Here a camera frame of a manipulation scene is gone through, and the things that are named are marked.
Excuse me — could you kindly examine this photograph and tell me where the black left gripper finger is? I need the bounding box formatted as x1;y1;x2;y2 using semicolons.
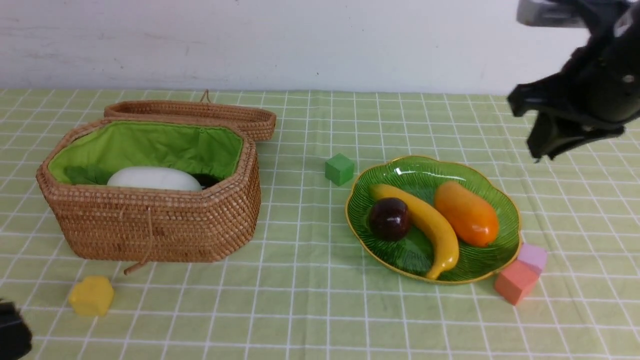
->
0;299;33;360

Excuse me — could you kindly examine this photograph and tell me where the woven rattan basket lid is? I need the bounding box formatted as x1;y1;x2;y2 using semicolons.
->
103;90;277;141

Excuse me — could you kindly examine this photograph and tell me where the yellow foam block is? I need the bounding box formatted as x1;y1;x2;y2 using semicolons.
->
68;275;115;317

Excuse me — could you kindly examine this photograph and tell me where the pink foam cube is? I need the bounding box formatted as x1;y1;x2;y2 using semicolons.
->
517;243;547;276

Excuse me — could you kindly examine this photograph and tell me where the salmon red foam cube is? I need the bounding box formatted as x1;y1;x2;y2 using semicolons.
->
494;260;540;306

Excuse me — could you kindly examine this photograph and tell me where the green foam cube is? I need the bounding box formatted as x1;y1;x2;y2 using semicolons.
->
324;153;355;187

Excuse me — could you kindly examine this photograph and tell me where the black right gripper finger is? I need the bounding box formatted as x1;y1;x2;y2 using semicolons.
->
526;112;626;163
507;72;591;118

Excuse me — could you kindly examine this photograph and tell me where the purple toy eggplant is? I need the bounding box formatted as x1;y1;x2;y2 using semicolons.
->
191;173;220;190

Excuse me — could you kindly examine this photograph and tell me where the white toy radish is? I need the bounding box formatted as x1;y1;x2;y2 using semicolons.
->
65;165;203;192

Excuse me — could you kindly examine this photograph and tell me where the green glass leaf plate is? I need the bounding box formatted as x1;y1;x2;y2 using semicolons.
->
344;155;522;285

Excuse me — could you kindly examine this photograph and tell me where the yellow toy banana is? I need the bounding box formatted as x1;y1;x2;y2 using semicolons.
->
369;184;460;281

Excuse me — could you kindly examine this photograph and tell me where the woven rattan basket green lining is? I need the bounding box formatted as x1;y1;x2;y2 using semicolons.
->
35;117;262;265

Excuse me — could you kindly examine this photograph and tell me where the dark purple toy mangosteen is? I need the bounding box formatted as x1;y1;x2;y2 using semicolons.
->
366;197;412;242

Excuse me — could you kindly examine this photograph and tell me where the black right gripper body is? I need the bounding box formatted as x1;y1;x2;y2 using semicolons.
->
567;0;640;126

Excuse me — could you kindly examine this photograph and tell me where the orange yellow toy mango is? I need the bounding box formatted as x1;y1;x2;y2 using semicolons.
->
434;181;499;248

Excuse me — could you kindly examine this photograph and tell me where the green checkered tablecloth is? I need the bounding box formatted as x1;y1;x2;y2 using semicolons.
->
0;88;640;360

